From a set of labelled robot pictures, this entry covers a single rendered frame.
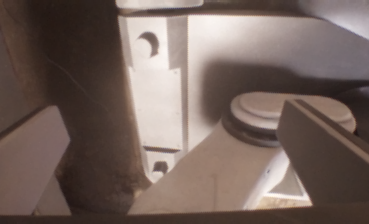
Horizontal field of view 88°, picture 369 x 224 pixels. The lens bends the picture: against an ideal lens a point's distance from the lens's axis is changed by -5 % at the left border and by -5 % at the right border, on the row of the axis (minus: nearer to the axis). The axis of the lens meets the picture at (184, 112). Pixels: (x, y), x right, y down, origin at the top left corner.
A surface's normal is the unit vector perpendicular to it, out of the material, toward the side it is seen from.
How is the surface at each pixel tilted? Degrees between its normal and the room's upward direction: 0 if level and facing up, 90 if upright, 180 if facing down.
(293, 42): 0
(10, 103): 90
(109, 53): 0
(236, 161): 90
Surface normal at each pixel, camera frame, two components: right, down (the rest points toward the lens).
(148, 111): -0.17, 0.52
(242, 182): -0.01, -0.85
